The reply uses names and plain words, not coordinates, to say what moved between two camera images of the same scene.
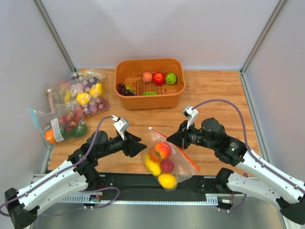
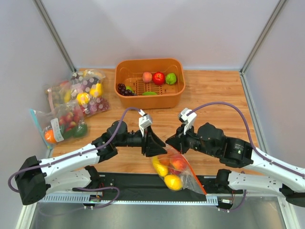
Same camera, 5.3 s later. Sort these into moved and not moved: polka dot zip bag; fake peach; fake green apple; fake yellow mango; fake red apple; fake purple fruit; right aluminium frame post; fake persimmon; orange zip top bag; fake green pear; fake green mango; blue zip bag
Moved: fake persimmon; orange zip top bag; fake purple fruit; fake yellow mango
Not moved: fake red apple; fake peach; fake green pear; polka dot zip bag; fake green apple; fake green mango; right aluminium frame post; blue zip bag
